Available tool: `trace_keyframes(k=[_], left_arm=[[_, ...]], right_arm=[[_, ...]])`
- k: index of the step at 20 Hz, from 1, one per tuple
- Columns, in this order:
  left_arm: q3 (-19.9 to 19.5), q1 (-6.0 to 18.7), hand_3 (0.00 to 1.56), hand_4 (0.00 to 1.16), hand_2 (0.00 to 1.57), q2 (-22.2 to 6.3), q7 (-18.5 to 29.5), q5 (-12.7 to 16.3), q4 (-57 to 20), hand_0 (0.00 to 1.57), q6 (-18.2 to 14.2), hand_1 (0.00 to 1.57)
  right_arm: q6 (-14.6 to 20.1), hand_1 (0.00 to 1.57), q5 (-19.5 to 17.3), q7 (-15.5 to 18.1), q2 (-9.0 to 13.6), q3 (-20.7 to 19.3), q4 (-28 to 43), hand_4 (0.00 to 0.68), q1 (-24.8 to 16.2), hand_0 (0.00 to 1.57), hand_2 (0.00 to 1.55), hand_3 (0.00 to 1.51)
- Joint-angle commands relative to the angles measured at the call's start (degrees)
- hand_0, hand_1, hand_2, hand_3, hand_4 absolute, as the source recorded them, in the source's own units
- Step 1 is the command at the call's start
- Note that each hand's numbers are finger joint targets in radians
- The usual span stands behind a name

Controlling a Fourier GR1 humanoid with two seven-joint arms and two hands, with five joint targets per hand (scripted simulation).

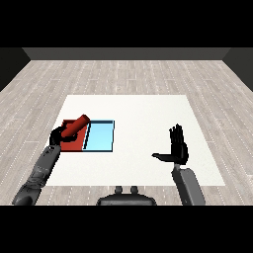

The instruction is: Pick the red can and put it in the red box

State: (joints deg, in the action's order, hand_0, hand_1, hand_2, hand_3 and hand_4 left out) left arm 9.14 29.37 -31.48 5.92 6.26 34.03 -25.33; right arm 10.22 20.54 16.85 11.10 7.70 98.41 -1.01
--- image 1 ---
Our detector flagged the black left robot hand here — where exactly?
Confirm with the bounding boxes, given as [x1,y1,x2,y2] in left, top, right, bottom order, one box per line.
[48,126,80,147]

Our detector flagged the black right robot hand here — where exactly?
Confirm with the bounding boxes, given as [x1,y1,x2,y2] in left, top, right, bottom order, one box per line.
[151,123,190,166]

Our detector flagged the small red can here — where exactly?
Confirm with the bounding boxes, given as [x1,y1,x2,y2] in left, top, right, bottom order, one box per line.
[60,114,91,138]

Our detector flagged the shallow red open box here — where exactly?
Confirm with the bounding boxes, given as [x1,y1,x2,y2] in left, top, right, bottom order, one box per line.
[58,119,91,152]

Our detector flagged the shallow light blue open box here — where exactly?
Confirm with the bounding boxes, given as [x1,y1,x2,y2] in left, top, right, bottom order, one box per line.
[82,120,116,153]

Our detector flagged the dark grey robot body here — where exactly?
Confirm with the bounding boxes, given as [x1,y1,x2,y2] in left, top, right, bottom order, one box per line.
[96,186,158,207]

